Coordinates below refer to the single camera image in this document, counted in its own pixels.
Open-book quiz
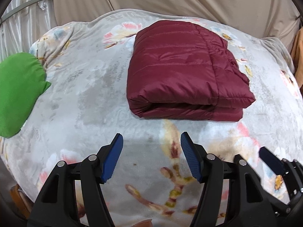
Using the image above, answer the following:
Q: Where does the grey curtain rail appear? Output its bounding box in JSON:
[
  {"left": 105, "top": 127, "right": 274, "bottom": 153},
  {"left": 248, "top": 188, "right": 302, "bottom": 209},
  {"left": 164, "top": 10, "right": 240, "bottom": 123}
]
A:
[{"left": 0, "top": 0, "right": 53, "bottom": 25}]

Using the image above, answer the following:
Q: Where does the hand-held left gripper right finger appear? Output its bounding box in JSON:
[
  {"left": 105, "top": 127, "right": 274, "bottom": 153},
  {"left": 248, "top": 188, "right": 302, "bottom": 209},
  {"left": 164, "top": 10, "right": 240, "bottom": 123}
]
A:
[{"left": 180, "top": 131, "right": 286, "bottom": 227}]

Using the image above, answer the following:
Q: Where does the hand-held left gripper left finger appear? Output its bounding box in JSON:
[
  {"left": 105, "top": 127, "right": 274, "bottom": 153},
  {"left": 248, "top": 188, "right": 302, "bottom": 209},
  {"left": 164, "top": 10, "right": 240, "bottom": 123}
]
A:
[{"left": 27, "top": 133, "right": 124, "bottom": 227}]

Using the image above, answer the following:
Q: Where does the brown wooden furniture piece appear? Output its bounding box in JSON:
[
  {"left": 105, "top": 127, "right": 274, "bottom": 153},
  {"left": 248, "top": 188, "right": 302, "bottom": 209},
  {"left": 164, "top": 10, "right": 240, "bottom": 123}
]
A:
[{"left": 9, "top": 184, "right": 33, "bottom": 220}]

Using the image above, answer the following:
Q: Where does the white curtain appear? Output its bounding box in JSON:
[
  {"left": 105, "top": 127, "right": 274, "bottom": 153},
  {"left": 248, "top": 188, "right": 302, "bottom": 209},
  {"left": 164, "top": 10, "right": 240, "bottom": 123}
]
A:
[{"left": 0, "top": 0, "right": 58, "bottom": 63}]

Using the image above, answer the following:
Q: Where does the tan cloth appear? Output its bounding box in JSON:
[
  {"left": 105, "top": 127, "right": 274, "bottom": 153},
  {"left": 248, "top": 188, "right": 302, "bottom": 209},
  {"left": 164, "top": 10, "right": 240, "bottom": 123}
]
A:
[{"left": 290, "top": 27, "right": 303, "bottom": 77}]

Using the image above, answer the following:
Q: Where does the floral fleece blanket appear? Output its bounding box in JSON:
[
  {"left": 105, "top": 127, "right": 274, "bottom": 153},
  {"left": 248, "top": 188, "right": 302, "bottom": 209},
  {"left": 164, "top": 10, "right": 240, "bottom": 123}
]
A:
[{"left": 0, "top": 9, "right": 303, "bottom": 227}]

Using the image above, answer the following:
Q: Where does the maroon puffer jacket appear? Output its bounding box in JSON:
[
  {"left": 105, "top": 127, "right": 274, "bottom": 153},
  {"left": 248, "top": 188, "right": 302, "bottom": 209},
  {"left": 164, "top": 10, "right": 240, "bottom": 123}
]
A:
[{"left": 127, "top": 20, "right": 256, "bottom": 122}]

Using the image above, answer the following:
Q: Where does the green pillow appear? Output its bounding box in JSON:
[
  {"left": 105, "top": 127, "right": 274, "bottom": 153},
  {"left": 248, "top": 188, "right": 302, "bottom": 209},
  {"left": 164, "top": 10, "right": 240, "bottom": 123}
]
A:
[{"left": 0, "top": 52, "right": 52, "bottom": 138}]

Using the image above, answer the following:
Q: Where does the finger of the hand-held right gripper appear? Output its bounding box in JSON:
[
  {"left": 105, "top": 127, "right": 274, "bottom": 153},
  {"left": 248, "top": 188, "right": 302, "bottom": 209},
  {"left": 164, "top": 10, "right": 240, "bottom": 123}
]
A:
[{"left": 259, "top": 147, "right": 288, "bottom": 176}]

